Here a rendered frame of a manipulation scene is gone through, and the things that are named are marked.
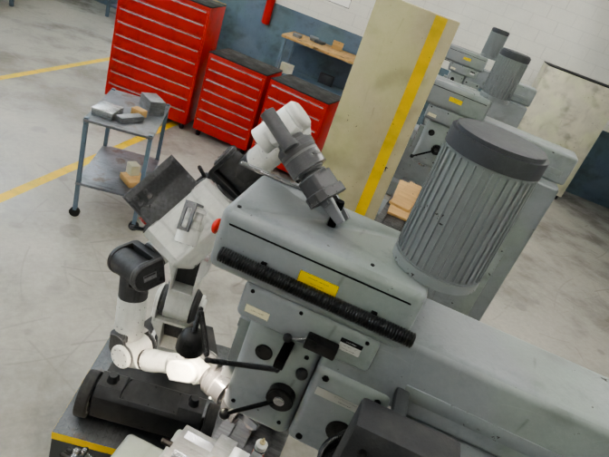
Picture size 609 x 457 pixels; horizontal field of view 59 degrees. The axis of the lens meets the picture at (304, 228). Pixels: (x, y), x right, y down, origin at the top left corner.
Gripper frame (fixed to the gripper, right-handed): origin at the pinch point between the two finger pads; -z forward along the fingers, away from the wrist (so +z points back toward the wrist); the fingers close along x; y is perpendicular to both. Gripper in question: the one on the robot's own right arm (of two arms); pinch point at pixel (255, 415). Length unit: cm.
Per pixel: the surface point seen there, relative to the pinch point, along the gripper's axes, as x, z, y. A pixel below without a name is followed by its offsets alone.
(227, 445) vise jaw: 2.0, 5.4, 20.8
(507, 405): 5, -51, -48
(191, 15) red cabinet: 357, 386, -1
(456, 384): 1, -40, -48
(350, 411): -4.9, -23.7, -28.3
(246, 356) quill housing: -11.5, 3.6, -27.6
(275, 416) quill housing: -7.8, -8.3, -13.9
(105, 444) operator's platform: 10, 61, 84
